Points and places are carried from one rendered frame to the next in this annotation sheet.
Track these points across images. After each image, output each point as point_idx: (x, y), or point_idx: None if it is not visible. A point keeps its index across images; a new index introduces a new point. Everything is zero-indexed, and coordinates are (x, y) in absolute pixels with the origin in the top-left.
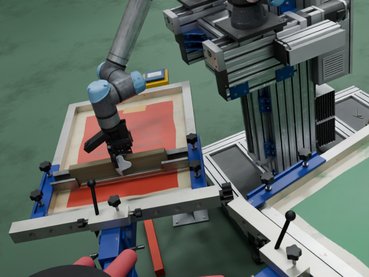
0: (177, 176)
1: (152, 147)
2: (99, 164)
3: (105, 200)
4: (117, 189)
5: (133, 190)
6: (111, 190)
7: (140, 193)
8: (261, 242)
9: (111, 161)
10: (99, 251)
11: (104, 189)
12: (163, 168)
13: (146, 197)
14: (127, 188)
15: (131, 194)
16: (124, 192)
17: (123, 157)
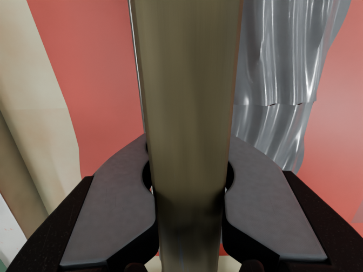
0: (156, 256)
1: (350, 197)
2: (138, 30)
3: (41, 18)
4: (119, 81)
5: (105, 148)
6: (118, 46)
7: (91, 172)
8: None
9: (153, 165)
10: None
11: (127, 3)
12: (161, 268)
13: (7, 228)
14: (125, 122)
15: (82, 142)
16: (101, 115)
17: (181, 247)
